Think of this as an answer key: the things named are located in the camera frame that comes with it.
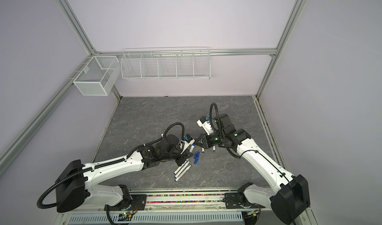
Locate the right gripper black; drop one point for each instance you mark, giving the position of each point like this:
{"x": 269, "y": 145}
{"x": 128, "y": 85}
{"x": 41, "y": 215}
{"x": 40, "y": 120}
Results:
{"x": 206, "y": 141}

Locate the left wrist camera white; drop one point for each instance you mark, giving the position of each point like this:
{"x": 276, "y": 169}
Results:
{"x": 189, "y": 140}

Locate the white wire shelf basket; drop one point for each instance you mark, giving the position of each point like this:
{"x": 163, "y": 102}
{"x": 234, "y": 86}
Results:
{"x": 166, "y": 63}

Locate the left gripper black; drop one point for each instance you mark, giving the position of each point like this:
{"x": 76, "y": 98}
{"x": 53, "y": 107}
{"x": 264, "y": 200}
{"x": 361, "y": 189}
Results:
{"x": 181, "y": 156}

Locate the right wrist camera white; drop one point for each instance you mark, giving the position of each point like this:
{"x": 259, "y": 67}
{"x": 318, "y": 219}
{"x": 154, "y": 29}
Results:
{"x": 204, "y": 122}

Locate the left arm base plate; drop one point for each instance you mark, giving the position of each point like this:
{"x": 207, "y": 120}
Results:
{"x": 136, "y": 203}

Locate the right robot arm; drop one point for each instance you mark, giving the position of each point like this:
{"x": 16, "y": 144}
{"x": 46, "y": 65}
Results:
{"x": 287, "y": 196}

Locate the white mesh box basket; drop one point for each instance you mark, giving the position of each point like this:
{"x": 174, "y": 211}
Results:
{"x": 98, "y": 76}

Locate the aluminium frame rails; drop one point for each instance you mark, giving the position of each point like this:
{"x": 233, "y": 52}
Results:
{"x": 39, "y": 51}

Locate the white vented cable duct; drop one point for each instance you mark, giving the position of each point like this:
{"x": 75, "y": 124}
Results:
{"x": 156, "y": 218}

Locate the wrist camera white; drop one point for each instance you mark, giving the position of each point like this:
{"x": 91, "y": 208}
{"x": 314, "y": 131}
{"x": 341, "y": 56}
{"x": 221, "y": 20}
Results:
{"x": 204, "y": 122}
{"x": 189, "y": 140}

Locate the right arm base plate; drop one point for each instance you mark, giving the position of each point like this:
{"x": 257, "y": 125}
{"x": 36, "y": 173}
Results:
{"x": 237, "y": 201}

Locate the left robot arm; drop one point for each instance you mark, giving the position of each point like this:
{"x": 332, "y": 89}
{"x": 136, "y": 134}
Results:
{"x": 81, "y": 184}

